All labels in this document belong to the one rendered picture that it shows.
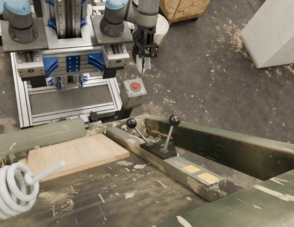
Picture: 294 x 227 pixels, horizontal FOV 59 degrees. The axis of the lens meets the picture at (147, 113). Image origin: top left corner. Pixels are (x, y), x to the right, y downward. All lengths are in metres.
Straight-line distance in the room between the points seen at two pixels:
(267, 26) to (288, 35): 0.31
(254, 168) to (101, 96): 1.73
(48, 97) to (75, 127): 2.04
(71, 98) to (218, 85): 1.66
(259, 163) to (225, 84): 2.38
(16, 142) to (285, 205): 0.33
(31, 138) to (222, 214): 0.25
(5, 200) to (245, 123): 2.82
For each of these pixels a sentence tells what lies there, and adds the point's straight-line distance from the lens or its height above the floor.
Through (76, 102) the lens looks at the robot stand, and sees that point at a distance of 2.29.
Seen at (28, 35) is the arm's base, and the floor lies 1.09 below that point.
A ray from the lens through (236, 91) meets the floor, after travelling 3.17.
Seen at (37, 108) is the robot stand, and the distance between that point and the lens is 2.28.
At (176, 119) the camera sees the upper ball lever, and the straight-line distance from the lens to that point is 0.80.
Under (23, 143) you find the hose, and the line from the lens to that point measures 0.29.
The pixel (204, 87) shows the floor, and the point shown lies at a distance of 2.98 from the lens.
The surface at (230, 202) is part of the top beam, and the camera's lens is 0.40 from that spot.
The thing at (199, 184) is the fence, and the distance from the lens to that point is 0.62.
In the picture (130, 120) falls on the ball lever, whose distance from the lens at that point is 0.87.
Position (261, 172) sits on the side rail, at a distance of 0.82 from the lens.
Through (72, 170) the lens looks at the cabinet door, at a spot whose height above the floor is 1.31.
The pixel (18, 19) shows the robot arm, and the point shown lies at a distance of 1.46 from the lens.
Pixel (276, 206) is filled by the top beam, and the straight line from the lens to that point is 0.39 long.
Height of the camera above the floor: 2.24
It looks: 61 degrees down
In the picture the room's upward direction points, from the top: 30 degrees clockwise
